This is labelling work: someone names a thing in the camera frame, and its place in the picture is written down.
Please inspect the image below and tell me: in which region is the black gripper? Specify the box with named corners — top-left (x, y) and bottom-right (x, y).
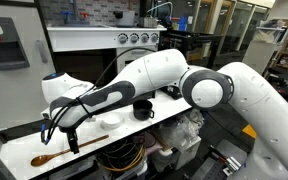
top-left (59, 125), bottom-right (81, 155)

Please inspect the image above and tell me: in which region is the wooden spoon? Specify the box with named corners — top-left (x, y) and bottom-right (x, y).
top-left (29, 134), bottom-right (110, 168)

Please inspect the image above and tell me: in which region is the black mug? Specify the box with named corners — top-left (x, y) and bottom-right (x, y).
top-left (132, 99), bottom-right (156, 122)

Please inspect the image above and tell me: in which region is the white bowl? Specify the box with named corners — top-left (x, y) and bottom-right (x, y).
top-left (99, 111), bottom-right (125, 131)

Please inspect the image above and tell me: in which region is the clear plastic storage bin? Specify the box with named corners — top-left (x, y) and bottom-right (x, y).
top-left (95, 139), bottom-right (149, 180)

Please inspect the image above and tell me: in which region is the pink soft item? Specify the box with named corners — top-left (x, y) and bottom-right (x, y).
top-left (133, 131), bottom-right (158, 151)

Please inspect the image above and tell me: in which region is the white toy fridge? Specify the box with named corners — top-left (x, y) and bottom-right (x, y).
top-left (0, 0), bottom-right (69, 132)

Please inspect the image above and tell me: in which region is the white toy oven door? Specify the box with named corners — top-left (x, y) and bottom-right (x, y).
top-left (116, 46), bottom-right (158, 74)

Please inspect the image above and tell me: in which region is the clear plastic bag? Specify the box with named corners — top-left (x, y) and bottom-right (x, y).
top-left (157, 108), bottom-right (206, 153)

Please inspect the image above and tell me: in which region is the white storage container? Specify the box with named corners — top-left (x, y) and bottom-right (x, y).
top-left (149, 135), bottom-right (202, 172)

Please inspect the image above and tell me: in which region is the toy oven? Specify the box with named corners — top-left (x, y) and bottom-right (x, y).
top-left (46, 24), bottom-right (168, 101)

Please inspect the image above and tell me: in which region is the toy faucet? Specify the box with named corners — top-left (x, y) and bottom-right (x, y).
top-left (59, 0), bottom-right (92, 27)

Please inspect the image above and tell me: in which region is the grey toy pot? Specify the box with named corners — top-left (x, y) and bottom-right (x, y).
top-left (112, 9), bottom-right (137, 28)

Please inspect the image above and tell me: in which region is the metal clamp with orange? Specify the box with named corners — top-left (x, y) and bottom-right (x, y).
top-left (222, 155), bottom-right (243, 177)

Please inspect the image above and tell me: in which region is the small blue box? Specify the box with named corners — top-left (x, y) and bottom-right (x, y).
top-left (178, 15), bottom-right (189, 32)

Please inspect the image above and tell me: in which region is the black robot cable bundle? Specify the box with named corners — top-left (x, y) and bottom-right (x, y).
top-left (43, 47), bottom-right (157, 145)

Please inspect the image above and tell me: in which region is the yellow cable bundle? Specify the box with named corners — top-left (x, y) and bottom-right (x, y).
top-left (97, 141), bottom-right (147, 173)

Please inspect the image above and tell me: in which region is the black pegboard base plate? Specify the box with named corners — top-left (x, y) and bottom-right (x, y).
top-left (190, 139), bottom-right (249, 180)

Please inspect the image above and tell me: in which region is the metal wire basket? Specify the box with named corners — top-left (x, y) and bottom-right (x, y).
top-left (138, 16), bottom-right (159, 29)

